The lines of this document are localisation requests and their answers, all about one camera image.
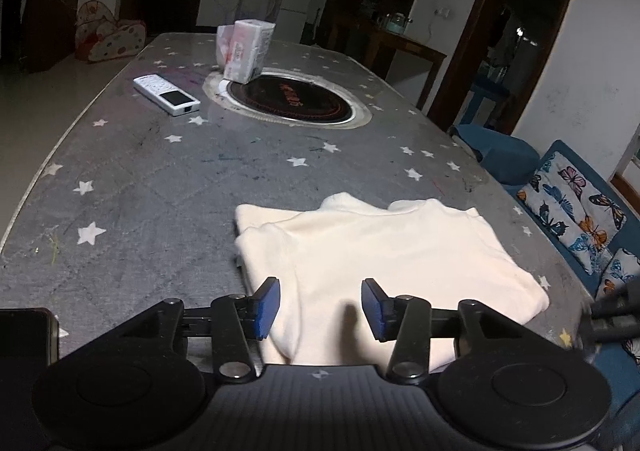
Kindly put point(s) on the round black induction cooktop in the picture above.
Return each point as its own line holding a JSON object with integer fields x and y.
{"x": 289, "y": 98}

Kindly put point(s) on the black smartphone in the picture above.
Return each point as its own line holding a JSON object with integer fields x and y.
{"x": 29, "y": 339}

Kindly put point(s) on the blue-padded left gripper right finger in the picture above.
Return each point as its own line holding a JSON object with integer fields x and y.
{"x": 405, "y": 320}

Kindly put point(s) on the cream sweatshirt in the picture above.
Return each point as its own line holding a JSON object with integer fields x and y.
{"x": 413, "y": 247}

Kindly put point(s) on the white remote control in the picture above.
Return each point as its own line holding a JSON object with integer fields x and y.
{"x": 166, "y": 95}

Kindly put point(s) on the butterfly patterned cushion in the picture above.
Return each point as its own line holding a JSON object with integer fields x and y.
{"x": 570, "y": 207}

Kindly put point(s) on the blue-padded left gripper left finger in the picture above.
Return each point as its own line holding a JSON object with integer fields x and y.
{"x": 235, "y": 322}

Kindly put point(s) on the blue sofa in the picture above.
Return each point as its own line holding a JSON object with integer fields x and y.
{"x": 512, "y": 162}

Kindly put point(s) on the tissue paper pack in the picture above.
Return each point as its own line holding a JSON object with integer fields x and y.
{"x": 241, "y": 49}

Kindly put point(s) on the dark wooden side table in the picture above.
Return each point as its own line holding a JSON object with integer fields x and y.
{"x": 405, "y": 64}

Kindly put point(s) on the polka dot play tent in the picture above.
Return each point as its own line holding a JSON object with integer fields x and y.
{"x": 100, "y": 37}

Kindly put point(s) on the grey star-patterned table cover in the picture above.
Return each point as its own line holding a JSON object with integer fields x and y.
{"x": 134, "y": 206}

